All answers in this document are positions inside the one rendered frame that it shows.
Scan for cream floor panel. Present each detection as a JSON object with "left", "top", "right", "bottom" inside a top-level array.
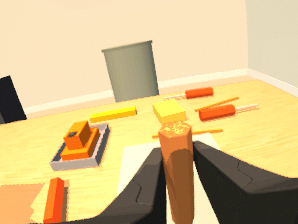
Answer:
[{"left": 117, "top": 132, "right": 220, "bottom": 224}]

